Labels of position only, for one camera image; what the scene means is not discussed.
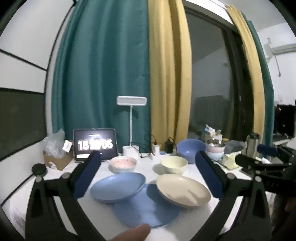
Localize metal thermos bottle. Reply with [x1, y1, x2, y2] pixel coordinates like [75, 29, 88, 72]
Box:
[245, 133, 261, 158]

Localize white desk lamp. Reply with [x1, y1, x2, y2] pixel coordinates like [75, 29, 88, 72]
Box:
[117, 96, 147, 158]

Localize glass balcony door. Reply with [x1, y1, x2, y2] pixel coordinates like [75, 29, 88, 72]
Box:
[184, 7, 252, 142]

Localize black round disc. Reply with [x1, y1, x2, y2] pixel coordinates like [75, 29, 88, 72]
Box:
[32, 163, 47, 176]

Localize black white-charger cable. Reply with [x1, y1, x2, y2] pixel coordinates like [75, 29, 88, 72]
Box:
[144, 134, 158, 145]

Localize deep blue plate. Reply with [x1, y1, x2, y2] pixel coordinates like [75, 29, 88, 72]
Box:
[90, 172, 146, 204]

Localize cream plate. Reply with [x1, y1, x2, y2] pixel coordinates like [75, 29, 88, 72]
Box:
[156, 174, 211, 208]

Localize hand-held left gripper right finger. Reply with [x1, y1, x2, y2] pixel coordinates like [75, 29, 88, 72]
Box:
[195, 150, 272, 241]

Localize stacked pink white bowls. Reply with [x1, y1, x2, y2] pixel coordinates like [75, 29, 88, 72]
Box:
[206, 144, 226, 154]

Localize crumpled paper wrappers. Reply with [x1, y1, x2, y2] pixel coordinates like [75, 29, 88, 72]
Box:
[205, 124, 223, 142]

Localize person's right forearm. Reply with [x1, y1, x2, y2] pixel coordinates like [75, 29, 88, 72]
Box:
[269, 193, 296, 241]

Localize pale yellow cloth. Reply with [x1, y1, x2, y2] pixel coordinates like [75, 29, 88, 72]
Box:
[221, 151, 242, 169]

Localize small white box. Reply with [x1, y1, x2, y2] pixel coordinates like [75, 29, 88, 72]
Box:
[63, 140, 74, 153]

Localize person's left hand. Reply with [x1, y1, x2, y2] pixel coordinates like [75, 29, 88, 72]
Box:
[107, 224, 151, 241]

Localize white power strip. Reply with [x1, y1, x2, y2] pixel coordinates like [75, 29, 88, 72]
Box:
[148, 150, 178, 158]

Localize pink strawberry print bowl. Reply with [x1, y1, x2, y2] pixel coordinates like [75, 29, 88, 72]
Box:
[109, 156, 137, 174]

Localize teal curtain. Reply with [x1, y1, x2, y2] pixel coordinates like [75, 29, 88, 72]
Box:
[243, 14, 275, 142]
[51, 0, 153, 153]

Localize clear plastic bag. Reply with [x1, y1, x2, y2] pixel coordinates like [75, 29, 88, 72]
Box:
[43, 128, 66, 159]

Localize grey cloth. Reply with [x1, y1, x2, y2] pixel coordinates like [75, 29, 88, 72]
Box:
[224, 140, 246, 154]

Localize white table cloth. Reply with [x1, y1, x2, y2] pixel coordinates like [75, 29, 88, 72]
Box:
[0, 151, 278, 241]

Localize tablet with clock display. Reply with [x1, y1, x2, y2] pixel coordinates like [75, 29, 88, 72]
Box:
[73, 128, 119, 163]

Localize cream bowl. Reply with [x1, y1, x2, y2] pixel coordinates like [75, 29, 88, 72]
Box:
[160, 156, 188, 176]

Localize black lamp cable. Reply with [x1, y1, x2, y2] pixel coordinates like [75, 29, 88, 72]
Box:
[131, 142, 152, 158]

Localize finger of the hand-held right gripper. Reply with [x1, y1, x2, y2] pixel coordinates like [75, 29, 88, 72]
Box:
[257, 144, 296, 163]
[235, 153, 292, 171]

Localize yellow curtain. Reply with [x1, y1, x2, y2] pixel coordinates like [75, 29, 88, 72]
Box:
[228, 7, 265, 142]
[148, 0, 192, 149]

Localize black box appliance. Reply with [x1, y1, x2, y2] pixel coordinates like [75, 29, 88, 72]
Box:
[276, 104, 296, 138]

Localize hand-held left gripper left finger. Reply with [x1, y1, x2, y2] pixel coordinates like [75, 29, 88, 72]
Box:
[25, 150, 107, 241]

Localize white air conditioner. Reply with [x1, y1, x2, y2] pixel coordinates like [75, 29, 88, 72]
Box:
[264, 37, 296, 63]

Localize large blue bowl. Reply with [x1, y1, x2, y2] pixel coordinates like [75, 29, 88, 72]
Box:
[177, 138, 207, 164]

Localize light blue cup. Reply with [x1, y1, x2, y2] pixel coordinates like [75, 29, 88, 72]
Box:
[208, 152, 225, 162]

